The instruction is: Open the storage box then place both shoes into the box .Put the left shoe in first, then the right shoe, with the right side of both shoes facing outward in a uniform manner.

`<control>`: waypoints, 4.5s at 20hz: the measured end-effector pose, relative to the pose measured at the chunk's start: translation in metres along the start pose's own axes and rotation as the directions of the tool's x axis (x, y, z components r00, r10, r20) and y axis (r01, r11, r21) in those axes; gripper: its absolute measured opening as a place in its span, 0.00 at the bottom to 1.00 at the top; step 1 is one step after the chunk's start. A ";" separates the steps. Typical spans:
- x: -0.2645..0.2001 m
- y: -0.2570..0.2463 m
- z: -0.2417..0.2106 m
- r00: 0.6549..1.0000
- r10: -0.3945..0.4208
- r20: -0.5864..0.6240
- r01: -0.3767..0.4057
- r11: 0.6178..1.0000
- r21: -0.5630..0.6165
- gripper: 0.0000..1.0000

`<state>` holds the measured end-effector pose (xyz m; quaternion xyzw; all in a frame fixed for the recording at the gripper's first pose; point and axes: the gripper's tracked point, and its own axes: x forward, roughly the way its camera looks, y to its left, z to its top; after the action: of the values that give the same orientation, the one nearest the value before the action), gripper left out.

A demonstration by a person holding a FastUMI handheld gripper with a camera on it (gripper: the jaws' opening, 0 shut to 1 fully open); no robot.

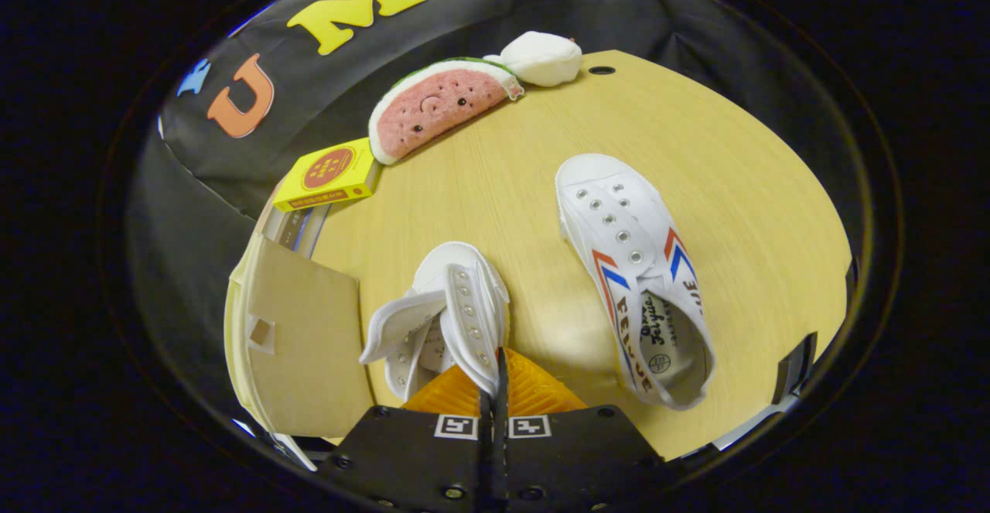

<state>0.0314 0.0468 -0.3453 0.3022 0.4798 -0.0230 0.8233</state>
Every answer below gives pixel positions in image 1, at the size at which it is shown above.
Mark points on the blue book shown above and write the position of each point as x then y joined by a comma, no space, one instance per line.
309,227

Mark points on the white canvas shoe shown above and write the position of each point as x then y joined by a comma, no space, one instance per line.
619,227
464,304

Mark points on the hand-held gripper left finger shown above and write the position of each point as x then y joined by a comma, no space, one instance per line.
421,466

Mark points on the black backdrop cloth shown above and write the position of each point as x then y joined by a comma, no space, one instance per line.
209,165

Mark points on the watermelon slice plush toy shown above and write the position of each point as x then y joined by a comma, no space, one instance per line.
437,107

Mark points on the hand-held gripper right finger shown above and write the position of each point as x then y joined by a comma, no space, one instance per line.
572,466

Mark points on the black box-shaped object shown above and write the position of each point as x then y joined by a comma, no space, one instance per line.
795,370

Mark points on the white round plush toy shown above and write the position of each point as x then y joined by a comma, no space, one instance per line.
541,58

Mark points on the black table grommet hole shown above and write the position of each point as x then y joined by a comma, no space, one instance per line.
602,70

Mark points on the yellow book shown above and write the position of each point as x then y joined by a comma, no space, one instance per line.
329,176

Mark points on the grey book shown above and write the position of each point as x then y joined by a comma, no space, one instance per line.
282,227

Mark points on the beige storage box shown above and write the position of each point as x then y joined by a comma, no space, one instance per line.
309,343

